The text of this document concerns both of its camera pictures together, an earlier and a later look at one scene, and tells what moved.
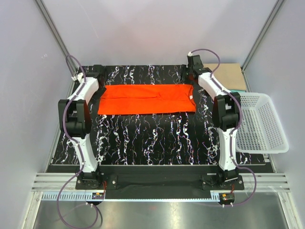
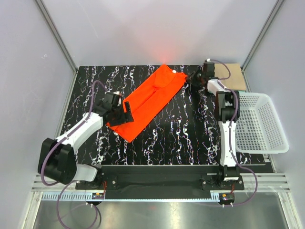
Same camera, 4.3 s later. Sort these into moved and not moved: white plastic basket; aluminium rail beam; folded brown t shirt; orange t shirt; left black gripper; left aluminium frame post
Moved: orange t shirt; left black gripper
Not moved: aluminium rail beam; folded brown t shirt; white plastic basket; left aluminium frame post
